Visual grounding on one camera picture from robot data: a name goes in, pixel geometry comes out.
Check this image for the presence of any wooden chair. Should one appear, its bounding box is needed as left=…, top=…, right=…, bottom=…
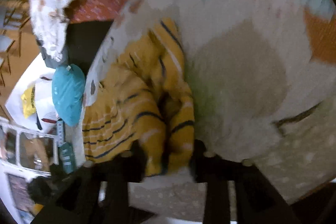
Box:
left=1, top=0, right=30, bottom=87

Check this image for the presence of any white window-front cabinet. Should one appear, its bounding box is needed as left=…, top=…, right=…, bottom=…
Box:
left=1, top=121, right=59, bottom=223

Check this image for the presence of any green box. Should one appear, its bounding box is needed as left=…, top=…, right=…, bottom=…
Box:
left=59, top=142, right=76, bottom=174

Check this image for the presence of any grey folded garment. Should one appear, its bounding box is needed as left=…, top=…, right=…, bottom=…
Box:
left=37, top=39, right=69, bottom=69

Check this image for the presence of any white and yellow bag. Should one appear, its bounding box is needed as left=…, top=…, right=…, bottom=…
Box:
left=5, top=54, right=58, bottom=133

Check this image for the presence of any yellow striped knit sweater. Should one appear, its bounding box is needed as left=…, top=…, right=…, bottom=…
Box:
left=82, top=18, right=194, bottom=176

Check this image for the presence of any teal pillow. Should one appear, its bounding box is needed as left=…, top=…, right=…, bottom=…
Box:
left=52, top=64, right=85, bottom=127

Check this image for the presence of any white heart-patterned quilted blanket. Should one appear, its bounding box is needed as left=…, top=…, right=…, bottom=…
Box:
left=84, top=0, right=336, bottom=204

